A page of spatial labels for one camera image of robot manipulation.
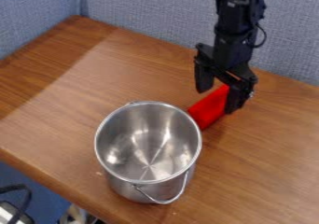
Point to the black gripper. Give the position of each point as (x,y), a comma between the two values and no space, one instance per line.
(224,61)

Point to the red rectangular block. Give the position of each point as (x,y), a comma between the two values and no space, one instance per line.
(208,109)

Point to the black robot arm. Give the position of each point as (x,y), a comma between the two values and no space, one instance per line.
(239,17)

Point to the grey box under table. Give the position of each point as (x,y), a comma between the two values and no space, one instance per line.
(6,212)

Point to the metal pot with handle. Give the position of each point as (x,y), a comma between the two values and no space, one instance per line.
(147,146)

